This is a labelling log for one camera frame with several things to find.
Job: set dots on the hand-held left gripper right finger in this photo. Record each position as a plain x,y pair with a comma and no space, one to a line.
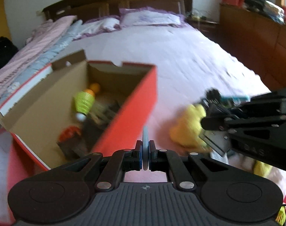
152,155

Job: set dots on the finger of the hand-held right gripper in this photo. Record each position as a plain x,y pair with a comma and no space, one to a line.
270,103
213,123

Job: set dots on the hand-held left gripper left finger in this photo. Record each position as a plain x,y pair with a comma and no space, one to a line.
139,155

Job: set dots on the light blue disc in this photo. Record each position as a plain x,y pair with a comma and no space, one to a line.
145,141

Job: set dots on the transparent ruler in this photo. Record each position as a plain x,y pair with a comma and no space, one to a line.
216,143

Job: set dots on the red cardboard box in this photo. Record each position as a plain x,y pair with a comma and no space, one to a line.
124,122

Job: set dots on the slim yellow plush toy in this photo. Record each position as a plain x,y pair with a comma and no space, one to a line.
263,169

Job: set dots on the large yellow plush toy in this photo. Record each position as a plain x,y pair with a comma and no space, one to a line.
187,127

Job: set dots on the black shuttlecock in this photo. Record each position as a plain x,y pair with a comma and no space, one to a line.
213,95

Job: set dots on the teal tube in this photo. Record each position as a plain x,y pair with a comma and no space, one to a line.
234,98

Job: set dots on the brown wooden toy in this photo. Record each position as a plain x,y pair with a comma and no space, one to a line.
105,113

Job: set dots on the yellow green item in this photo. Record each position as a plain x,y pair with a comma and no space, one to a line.
281,215

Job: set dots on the wooden cabinet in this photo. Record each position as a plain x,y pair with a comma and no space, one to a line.
251,42

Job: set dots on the orange red toy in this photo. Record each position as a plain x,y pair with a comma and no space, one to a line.
69,134

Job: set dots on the yellow green shuttlecock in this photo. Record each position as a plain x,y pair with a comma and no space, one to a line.
84,101

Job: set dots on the orange ping pong ball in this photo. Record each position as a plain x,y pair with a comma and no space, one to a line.
95,88

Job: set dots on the pile of clothes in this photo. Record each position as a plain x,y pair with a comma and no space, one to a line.
267,7

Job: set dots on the wooden nightstand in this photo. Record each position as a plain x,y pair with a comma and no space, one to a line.
204,27

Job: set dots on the white purple pillow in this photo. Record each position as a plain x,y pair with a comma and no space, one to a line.
152,17
103,26

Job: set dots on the pink box lid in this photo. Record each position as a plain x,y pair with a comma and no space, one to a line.
18,193

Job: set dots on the light blue blanket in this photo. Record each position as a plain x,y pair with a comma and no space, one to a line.
63,42

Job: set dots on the pink quilt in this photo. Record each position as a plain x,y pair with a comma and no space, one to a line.
34,47

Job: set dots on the black bag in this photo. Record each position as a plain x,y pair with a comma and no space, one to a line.
3,54

